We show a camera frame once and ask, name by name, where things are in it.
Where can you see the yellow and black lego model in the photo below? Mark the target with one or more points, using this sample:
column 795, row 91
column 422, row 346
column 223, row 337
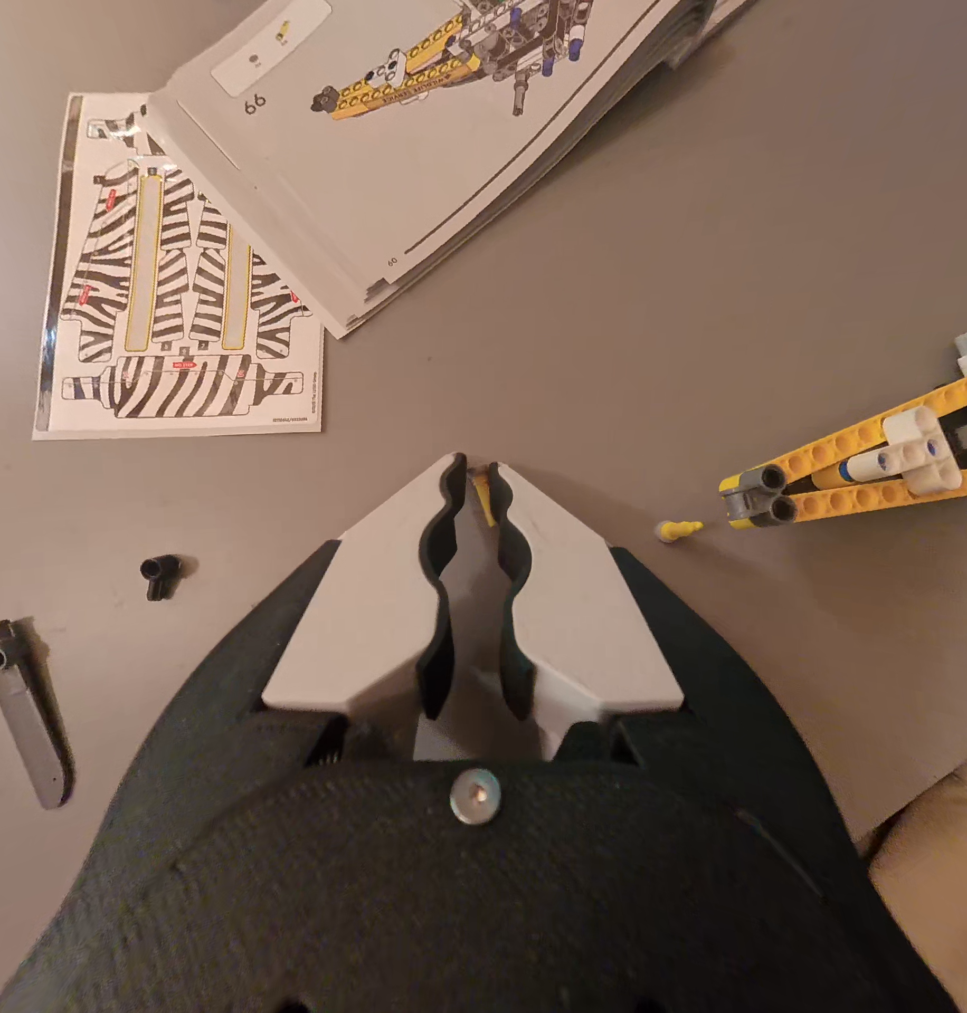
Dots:
column 919, row 455

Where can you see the zebra striped sticker sheet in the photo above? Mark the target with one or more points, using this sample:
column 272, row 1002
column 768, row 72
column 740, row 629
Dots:
column 175, row 380

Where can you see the grey lego blade piece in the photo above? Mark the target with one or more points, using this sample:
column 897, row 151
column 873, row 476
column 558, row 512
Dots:
column 36, row 744

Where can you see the yellow lego pin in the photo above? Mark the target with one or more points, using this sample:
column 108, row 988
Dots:
column 673, row 530
column 486, row 502

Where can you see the black lego pin connector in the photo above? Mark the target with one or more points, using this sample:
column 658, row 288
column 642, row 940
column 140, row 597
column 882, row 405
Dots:
column 160, row 568

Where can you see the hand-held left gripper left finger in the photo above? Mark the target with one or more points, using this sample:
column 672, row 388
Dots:
column 357, row 617

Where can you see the open lego instruction booklet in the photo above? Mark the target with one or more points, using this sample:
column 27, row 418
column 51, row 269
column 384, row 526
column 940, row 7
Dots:
column 452, row 158

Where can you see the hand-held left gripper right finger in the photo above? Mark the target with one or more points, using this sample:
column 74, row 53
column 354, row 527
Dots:
column 586, row 633

